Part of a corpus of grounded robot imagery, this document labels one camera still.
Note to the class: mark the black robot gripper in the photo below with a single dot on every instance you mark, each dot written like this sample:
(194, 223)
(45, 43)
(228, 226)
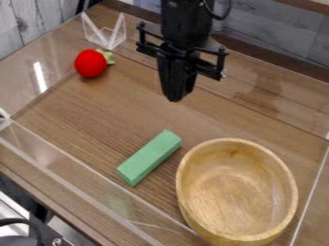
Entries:
(181, 44)

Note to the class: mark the red plush strawberry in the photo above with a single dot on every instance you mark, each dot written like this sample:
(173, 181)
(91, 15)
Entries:
(91, 62)

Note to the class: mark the green rectangular block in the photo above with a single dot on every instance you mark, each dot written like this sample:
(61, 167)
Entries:
(145, 160)

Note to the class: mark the wooden bowl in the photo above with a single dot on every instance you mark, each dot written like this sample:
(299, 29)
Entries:
(237, 192)

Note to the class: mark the clear acrylic corner bracket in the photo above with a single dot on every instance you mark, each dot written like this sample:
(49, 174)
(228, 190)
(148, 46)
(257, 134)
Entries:
(107, 38)

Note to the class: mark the clear acrylic tray wall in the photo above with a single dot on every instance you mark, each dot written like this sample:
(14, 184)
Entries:
(77, 127)

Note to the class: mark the black metal mount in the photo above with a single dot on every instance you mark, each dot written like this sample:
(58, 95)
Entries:
(47, 236)

